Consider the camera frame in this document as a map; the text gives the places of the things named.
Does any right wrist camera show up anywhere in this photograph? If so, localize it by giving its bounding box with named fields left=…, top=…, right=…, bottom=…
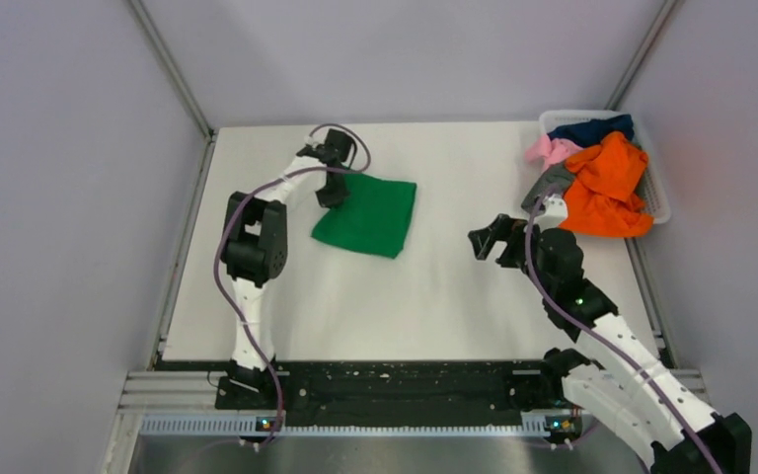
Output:
left=535, top=194, right=569, bottom=221

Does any white plastic laundry basket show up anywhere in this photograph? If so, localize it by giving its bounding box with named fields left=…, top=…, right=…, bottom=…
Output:
left=538, top=110, right=671, bottom=225

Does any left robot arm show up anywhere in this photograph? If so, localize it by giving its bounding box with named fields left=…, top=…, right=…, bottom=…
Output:
left=213, top=124, right=358, bottom=408

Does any pink t shirt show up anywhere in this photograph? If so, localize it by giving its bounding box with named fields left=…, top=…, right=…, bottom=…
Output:
left=524, top=134, right=583, bottom=171

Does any aluminium frame rail right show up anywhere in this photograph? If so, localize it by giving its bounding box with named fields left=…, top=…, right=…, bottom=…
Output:
left=604, top=0, right=685, bottom=110

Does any aluminium frame rail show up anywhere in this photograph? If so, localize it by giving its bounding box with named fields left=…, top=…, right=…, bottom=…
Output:
left=604, top=0, right=685, bottom=110
left=123, top=0, right=214, bottom=142

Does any white cable duct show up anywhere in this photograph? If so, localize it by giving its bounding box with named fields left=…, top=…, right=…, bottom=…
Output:
left=140, top=415, right=550, bottom=437

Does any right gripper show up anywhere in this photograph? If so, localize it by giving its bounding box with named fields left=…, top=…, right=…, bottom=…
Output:
left=469, top=213, right=555, bottom=296

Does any orange t shirt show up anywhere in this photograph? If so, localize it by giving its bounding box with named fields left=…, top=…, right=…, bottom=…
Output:
left=560, top=131, right=654, bottom=238

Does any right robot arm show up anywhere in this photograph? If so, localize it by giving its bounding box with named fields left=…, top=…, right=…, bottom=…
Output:
left=468, top=214, right=752, bottom=473

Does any green t shirt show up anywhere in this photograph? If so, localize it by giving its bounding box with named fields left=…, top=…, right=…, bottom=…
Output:
left=311, top=174, right=417, bottom=259

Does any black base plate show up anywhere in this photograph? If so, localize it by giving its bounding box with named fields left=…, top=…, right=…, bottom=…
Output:
left=215, top=359, right=586, bottom=429

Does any aluminium frame rail left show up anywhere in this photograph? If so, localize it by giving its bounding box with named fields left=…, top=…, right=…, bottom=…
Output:
left=123, top=0, right=214, bottom=142

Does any grey t shirt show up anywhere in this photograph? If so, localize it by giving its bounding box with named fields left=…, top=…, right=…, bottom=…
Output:
left=521, top=162, right=575, bottom=212

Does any navy blue t shirt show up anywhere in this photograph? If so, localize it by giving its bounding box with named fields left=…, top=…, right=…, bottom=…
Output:
left=547, top=115, right=636, bottom=148

